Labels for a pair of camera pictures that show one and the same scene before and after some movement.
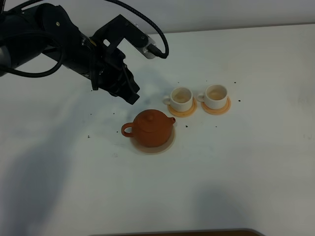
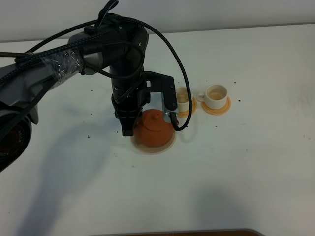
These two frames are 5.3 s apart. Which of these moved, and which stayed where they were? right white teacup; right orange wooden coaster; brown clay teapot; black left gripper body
Moved: black left gripper body
Stayed: brown clay teapot; right orange wooden coaster; right white teacup
